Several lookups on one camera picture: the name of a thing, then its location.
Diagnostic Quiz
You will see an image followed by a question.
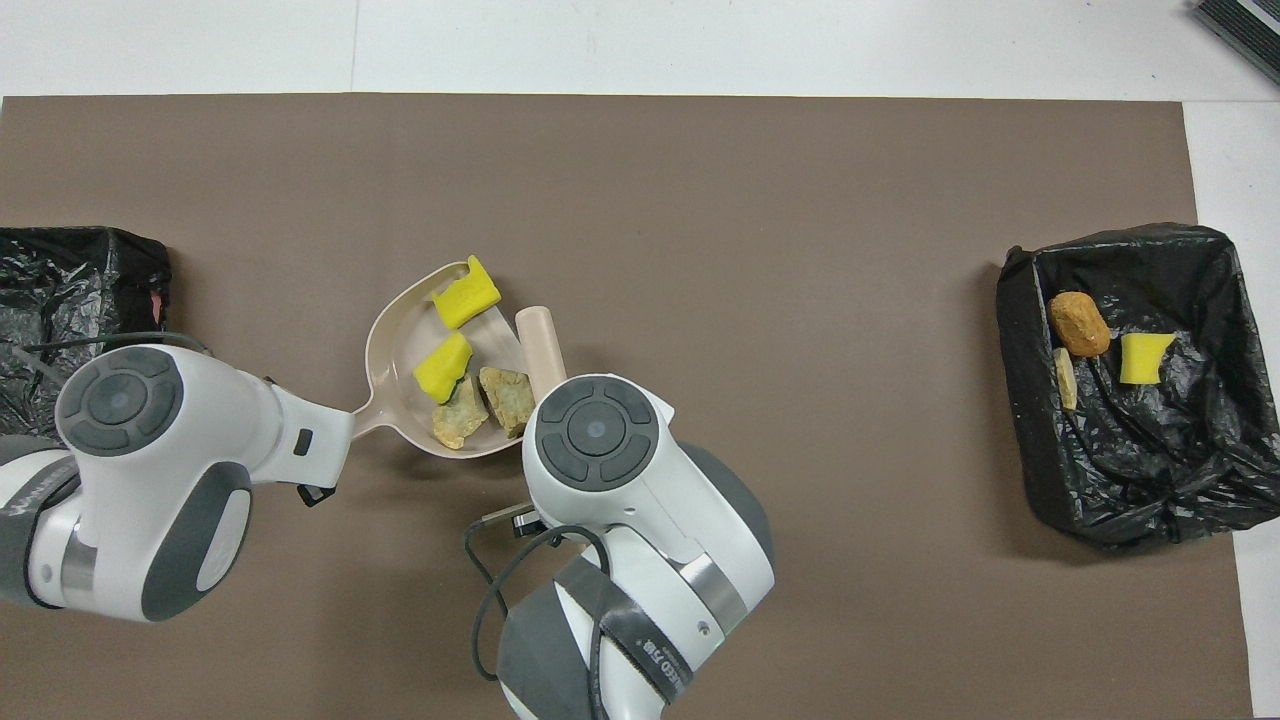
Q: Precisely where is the large yellow sponge piece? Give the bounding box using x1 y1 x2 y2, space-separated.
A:
432 255 502 330

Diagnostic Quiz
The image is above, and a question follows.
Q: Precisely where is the pale beige foam chunk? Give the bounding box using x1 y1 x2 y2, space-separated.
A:
432 373 491 450

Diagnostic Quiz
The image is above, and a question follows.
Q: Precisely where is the brown table mat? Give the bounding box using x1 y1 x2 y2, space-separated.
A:
0 93 1256 720

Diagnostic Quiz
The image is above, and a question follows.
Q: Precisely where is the beige plastic dustpan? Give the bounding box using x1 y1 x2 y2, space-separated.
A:
350 262 531 461

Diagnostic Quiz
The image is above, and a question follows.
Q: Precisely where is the beige hand brush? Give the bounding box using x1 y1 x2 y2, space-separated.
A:
515 305 569 386

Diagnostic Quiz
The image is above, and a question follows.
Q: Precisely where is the brown oval bread lump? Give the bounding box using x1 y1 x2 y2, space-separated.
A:
1049 291 1112 358

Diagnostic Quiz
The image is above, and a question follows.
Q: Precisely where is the bin with crumpled black bag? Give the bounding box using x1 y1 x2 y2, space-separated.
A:
996 223 1280 546

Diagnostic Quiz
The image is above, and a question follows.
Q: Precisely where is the bin with smooth black bag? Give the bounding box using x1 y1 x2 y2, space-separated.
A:
0 227 173 441

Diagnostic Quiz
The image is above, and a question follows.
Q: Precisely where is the yellow green scrub sponge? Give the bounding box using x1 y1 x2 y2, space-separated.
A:
413 331 474 404

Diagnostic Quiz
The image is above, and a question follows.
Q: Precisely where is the tan foam chunk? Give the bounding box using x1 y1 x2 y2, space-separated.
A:
478 366 536 439

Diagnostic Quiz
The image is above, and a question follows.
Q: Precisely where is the small yellow sponge piece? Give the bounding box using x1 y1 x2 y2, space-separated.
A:
1119 332 1178 386

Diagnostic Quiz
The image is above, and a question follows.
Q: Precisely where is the grey ribbed panel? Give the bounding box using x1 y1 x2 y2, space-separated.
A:
1190 0 1280 86

